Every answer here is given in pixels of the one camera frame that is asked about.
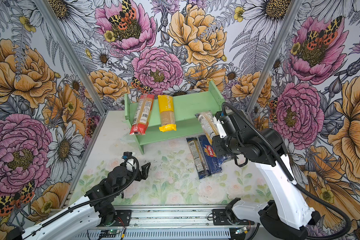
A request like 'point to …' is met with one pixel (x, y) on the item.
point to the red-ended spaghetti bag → (142, 115)
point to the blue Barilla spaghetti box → (211, 162)
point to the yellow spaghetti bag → (167, 117)
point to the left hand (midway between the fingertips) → (142, 166)
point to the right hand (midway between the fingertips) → (219, 148)
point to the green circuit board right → (240, 230)
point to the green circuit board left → (109, 233)
